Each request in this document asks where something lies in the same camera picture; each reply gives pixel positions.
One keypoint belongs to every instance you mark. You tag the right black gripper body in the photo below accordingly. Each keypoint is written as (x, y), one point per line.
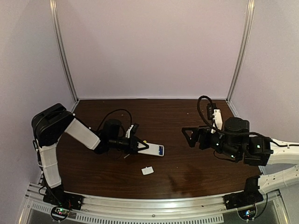
(202, 136)

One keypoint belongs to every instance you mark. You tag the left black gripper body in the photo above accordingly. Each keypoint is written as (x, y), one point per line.
(133, 143)

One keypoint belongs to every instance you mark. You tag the white remote control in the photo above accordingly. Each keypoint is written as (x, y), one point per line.
(153, 150)

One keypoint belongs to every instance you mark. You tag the white battery cover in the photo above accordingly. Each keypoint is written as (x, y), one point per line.
(147, 170)

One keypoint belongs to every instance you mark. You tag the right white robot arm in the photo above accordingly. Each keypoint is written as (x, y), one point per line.
(263, 151)

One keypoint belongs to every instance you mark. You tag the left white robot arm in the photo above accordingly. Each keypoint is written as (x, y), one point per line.
(49, 125)

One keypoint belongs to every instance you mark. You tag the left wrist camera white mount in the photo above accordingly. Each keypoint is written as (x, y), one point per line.
(131, 130)

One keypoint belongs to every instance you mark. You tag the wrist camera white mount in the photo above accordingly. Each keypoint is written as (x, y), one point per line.
(131, 130)
(214, 115)

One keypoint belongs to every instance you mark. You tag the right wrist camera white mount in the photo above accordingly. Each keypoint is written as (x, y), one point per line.
(214, 115)

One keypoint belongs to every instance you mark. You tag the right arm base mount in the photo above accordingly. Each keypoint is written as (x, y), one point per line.
(245, 203)

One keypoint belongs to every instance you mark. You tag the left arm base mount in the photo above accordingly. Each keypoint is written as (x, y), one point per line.
(63, 207)

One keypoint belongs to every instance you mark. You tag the right aluminium frame post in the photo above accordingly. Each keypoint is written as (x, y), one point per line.
(249, 16)

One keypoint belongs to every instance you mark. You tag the aluminium frame post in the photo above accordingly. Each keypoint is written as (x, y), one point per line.
(61, 49)
(249, 16)

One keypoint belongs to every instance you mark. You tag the left aluminium frame post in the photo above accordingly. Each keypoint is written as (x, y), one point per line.
(61, 49)

